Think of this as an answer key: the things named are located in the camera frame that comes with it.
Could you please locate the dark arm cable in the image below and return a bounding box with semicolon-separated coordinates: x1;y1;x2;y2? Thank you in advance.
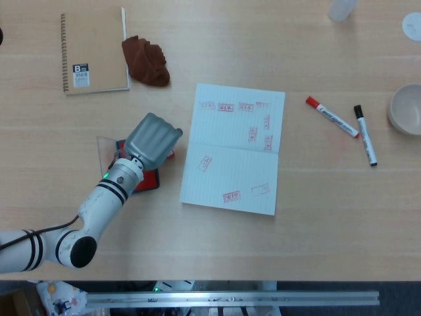
0;214;82;251

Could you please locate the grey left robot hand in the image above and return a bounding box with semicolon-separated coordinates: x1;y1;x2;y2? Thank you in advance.
124;113;184;171

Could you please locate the white box with green light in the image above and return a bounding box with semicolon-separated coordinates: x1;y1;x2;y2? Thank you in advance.
153;280;195;293

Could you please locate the white sticker-covered panel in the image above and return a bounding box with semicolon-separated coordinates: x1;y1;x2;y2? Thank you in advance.
35;280;88;316

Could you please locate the white round table grommet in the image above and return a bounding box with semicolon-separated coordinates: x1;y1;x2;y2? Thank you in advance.
401;12;421;41

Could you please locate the aluminium rail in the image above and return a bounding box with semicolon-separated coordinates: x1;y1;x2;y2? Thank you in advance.
86;290;381;309

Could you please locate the red whiteboard marker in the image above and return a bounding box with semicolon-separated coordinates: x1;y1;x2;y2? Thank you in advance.
305;95;361;140

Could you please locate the red ink pad clear lid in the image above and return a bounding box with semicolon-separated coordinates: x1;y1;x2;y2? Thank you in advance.
96;136;161;194

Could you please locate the translucent squeeze bottle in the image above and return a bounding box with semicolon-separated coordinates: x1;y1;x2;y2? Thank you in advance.
328;0;359;22

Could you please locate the kraft spiral notebook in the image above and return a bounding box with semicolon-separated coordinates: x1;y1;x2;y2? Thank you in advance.
60;7;132;97

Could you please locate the beige bowl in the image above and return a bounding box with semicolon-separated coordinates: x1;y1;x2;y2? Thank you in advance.
389;84;421;136

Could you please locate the open white stamped notebook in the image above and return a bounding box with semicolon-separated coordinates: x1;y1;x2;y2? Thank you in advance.
179;82;287;217

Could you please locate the brown cardboard box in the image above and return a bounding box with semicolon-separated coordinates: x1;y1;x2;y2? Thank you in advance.
0;288;34;316

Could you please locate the black whiteboard marker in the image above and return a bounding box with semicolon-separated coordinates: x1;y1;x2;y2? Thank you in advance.
353;104;379;167

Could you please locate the brown crumpled cloth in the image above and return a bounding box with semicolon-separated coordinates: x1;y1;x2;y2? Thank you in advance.
121;35;171;88

